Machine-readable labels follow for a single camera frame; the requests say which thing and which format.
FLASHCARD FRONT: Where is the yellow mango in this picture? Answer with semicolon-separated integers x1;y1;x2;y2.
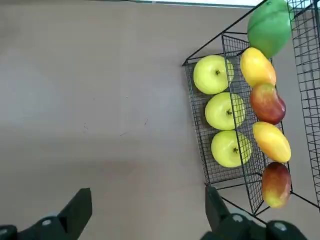
252;121;292;163
239;47;277;88

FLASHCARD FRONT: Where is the green apple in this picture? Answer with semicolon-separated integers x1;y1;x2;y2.
211;129;253;168
193;54;235;95
204;91;247;131

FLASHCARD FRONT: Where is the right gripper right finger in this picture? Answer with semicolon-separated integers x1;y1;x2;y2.
199;185;308;240

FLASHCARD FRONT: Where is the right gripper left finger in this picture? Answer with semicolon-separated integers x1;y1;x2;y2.
0;187;93;240

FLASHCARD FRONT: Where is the red mango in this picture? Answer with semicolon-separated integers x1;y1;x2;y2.
261;161;293;209
249;83;287;125

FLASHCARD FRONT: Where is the green mango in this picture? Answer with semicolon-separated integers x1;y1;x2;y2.
247;0;295;60

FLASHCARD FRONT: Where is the black wire fruit rack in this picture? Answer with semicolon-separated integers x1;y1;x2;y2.
181;0;320;226

